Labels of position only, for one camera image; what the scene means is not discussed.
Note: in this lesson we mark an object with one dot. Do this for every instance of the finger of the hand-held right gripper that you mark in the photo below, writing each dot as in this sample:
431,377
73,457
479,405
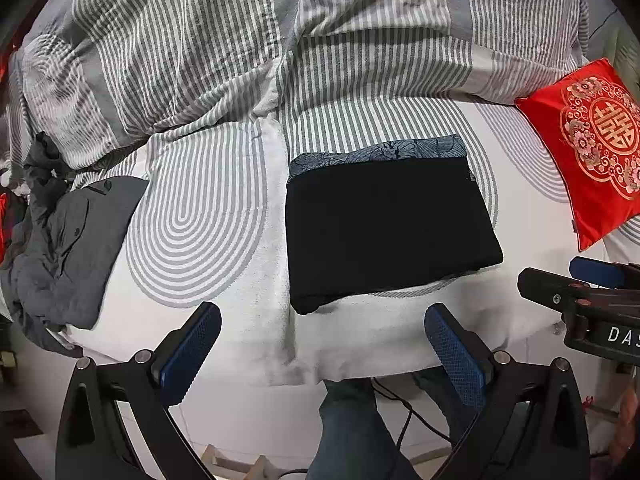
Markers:
597,271
547,285

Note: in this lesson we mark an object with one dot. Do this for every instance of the black pants with blue waistband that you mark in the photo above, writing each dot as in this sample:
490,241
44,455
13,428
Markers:
385,230

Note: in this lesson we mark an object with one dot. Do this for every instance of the grey striped duvet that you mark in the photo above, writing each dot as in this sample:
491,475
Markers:
280,40

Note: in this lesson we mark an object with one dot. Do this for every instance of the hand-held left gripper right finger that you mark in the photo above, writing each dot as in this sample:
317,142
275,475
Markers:
456,355

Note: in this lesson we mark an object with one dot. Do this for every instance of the grey jacket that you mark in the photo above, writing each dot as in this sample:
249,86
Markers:
65,260

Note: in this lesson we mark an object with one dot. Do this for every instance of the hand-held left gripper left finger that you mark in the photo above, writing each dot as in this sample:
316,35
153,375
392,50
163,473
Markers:
192,352

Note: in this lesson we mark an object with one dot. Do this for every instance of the person's right forearm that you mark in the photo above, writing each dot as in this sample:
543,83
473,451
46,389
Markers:
627,425

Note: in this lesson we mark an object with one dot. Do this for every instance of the wooden frame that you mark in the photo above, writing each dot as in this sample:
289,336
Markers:
235,462

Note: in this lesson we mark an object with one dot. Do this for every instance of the white sheet with grey arcs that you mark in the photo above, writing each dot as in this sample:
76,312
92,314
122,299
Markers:
215,240

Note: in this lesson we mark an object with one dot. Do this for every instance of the red embroidered cushion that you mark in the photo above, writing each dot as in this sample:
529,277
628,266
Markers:
592,150

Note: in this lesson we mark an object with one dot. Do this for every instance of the dark grey crumpled garment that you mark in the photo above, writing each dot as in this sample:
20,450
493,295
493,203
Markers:
45,165

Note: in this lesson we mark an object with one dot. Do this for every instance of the red cloth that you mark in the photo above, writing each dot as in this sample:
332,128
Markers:
3,225

